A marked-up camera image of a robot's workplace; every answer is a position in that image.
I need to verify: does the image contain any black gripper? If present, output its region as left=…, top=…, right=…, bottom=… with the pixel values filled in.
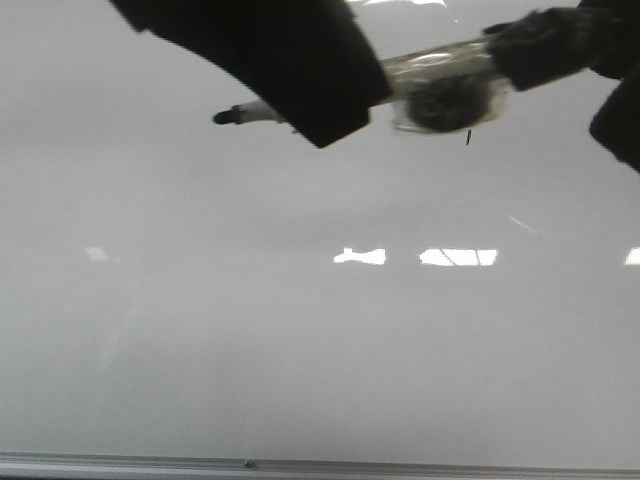
left=578, top=0, right=639, bottom=173

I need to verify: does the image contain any grey aluminium whiteboard tray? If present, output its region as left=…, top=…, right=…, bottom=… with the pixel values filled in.
left=1, top=452, right=639, bottom=479

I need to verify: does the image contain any white glossy whiteboard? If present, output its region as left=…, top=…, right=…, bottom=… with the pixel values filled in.
left=1, top=1, right=639, bottom=469

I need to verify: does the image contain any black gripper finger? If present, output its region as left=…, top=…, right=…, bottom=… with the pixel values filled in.
left=112, top=1, right=391, bottom=148

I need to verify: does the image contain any white marker with black cap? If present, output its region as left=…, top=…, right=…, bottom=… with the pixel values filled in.
left=212, top=7, right=626, bottom=136

